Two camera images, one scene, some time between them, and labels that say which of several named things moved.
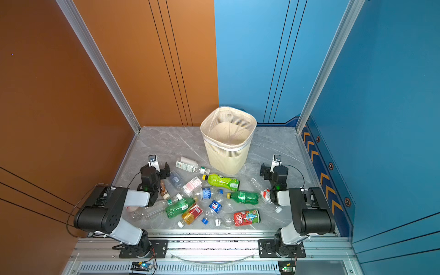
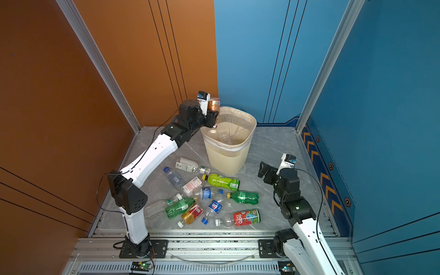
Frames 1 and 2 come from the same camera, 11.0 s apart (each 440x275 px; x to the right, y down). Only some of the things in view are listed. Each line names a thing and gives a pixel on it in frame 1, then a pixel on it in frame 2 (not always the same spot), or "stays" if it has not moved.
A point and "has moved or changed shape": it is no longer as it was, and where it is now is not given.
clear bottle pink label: [191, 188] stays
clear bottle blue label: [207, 193] stays
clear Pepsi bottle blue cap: [214, 207] stays
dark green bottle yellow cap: [244, 197] stays
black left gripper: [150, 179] -> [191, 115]
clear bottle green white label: [189, 165] has moved or changed shape
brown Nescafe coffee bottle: [163, 190] -> [213, 105]
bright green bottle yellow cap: [217, 180] stays
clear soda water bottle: [176, 180] stays
